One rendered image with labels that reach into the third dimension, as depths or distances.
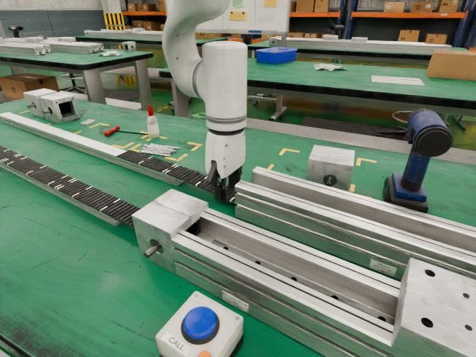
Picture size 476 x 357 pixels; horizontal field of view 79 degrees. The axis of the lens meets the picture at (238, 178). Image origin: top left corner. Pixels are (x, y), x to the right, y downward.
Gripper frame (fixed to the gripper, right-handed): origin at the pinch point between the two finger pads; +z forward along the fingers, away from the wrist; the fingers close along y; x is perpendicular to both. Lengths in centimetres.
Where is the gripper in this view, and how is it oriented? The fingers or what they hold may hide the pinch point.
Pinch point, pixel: (227, 188)
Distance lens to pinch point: 68.8
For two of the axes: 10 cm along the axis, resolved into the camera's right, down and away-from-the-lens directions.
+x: 8.5, 2.6, -4.5
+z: 0.0, 8.6, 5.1
